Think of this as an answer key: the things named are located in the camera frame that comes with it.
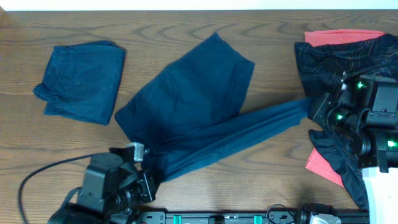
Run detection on navy blue shorts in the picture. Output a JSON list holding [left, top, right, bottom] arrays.
[[114, 34, 312, 181]]

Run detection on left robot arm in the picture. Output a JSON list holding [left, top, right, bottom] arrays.
[[48, 152, 160, 224]]

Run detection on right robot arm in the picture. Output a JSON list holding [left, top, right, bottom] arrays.
[[308, 75, 397, 223]]

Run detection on black patterned shorts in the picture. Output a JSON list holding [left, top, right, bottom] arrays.
[[295, 34, 397, 210]]

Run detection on red coral garment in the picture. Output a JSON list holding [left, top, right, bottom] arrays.
[[304, 29, 385, 47]]

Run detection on folded navy shorts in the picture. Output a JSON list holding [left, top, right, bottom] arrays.
[[33, 40, 126, 126]]

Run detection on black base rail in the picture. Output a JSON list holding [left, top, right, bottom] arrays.
[[136, 203, 370, 224]]

